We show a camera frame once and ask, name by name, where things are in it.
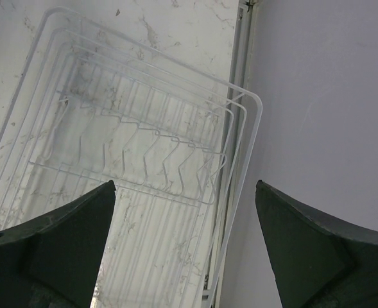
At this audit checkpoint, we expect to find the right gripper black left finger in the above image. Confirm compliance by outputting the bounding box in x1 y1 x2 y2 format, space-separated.
0 180 116 307

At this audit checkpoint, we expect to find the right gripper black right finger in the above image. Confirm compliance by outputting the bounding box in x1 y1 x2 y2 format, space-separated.
255 180 378 307

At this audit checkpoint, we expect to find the aluminium corner frame post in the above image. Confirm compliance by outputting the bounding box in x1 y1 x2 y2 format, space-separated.
197 1 261 307

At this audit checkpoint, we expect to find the white wire dish rack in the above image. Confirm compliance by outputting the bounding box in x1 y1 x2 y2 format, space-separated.
0 6 262 308

